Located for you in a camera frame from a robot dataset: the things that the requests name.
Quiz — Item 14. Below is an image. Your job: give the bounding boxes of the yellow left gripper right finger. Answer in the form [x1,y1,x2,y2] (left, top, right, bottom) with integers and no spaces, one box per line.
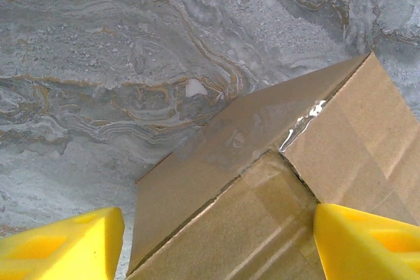
[313,203,420,280]

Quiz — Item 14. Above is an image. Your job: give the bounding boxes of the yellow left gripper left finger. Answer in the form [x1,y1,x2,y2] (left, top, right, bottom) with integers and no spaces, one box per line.
[0,207,125,280]

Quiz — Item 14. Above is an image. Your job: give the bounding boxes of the brown cardboard express box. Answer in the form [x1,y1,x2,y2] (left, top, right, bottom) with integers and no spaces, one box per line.
[126,50,420,280]

